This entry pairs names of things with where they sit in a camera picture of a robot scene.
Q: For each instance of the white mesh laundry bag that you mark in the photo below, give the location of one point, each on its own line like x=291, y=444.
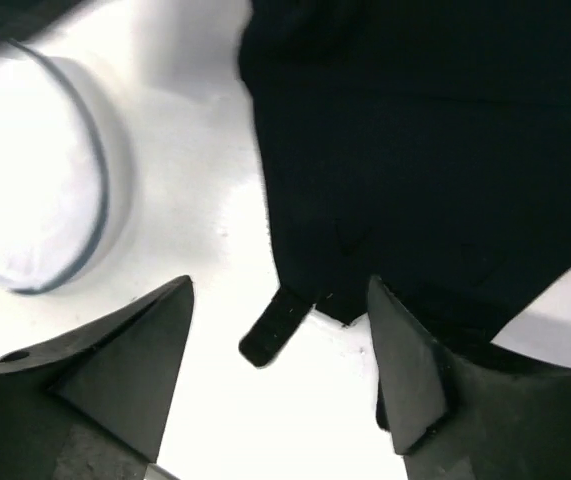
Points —
x=68, y=179

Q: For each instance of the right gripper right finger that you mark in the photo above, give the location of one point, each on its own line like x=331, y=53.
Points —
x=459, y=407

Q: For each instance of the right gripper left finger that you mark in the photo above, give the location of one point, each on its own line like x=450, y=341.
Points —
x=93, y=403

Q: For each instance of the black bra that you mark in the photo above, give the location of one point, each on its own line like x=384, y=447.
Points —
x=427, y=143

